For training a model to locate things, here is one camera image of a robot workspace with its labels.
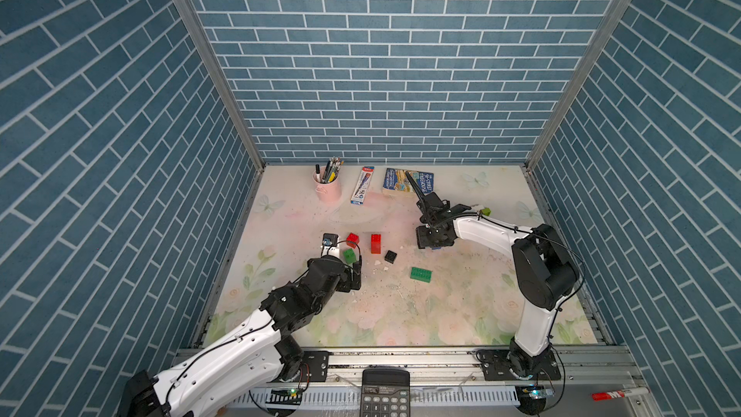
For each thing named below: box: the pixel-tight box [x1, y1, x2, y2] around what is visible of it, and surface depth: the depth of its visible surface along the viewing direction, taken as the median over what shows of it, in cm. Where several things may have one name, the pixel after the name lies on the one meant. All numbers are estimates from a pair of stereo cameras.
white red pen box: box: [350, 166, 376, 206], surface depth 114 cm
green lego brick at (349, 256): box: [343, 248, 357, 265], surface depth 93 cm
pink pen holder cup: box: [312, 170, 342, 205], surface depth 107 cm
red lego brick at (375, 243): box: [370, 233, 383, 255], surface depth 95 cm
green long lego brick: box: [410, 266, 434, 283], surface depth 91 cm
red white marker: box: [590, 387, 651, 402], surface depth 71 cm
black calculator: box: [359, 367, 412, 417], surface depth 69 cm
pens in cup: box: [314, 156, 345, 184], surface depth 103 cm
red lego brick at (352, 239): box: [345, 232, 360, 250], surface depth 98 cm
